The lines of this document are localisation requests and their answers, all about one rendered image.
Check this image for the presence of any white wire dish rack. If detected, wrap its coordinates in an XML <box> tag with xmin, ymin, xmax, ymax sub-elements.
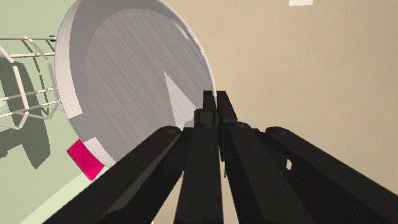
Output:
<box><xmin>0</xmin><ymin>35</ymin><xmax>64</xmax><ymax>130</ymax></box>

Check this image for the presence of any grey round plate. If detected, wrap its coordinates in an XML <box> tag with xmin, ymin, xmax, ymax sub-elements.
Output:
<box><xmin>54</xmin><ymin>0</ymin><xmax>217</xmax><ymax>169</ymax></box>

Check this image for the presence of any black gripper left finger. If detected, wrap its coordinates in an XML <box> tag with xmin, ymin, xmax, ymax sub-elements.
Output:
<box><xmin>42</xmin><ymin>91</ymin><xmax>224</xmax><ymax>224</ymax></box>

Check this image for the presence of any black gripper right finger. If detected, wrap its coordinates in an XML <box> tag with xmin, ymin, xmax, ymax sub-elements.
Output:
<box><xmin>216</xmin><ymin>91</ymin><xmax>398</xmax><ymax>224</ymax></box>

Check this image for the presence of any pink square coaster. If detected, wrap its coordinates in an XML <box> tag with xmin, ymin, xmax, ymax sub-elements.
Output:
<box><xmin>66</xmin><ymin>139</ymin><xmax>104</xmax><ymax>181</ymax></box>

